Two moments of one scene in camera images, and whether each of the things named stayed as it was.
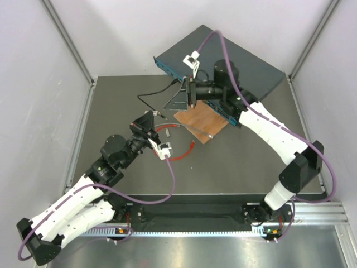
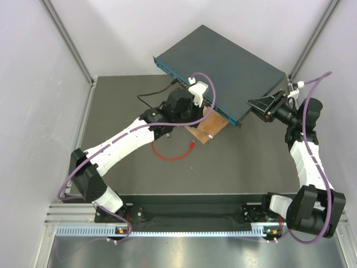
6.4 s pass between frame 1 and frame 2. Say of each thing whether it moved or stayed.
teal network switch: stayed
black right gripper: moved
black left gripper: moved
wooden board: stayed
